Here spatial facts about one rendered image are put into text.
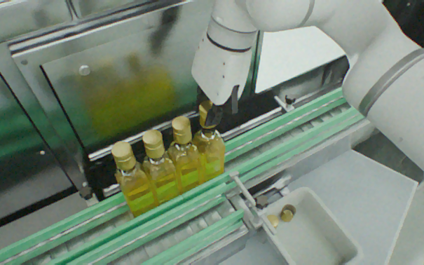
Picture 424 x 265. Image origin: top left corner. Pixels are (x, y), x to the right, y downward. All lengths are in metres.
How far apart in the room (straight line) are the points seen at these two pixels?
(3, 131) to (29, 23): 0.25
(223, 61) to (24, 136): 0.43
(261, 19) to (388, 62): 0.15
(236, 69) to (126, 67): 0.23
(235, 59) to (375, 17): 0.19
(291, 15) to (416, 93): 0.16
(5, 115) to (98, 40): 0.23
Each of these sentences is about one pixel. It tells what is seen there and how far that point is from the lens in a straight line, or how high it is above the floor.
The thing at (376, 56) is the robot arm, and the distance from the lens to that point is 0.36.
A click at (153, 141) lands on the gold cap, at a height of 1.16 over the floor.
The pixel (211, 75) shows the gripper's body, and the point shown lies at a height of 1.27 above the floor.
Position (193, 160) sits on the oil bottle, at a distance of 0.68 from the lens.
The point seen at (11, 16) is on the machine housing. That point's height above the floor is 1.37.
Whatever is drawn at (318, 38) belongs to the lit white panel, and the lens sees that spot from 0.95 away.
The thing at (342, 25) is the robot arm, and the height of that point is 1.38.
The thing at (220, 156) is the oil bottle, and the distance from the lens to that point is 0.72.
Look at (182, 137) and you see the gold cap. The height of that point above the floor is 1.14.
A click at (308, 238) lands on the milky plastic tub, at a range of 0.96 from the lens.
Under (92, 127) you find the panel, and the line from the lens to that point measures 0.72.
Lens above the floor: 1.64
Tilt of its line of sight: 52 degrees down
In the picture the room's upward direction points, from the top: straight up
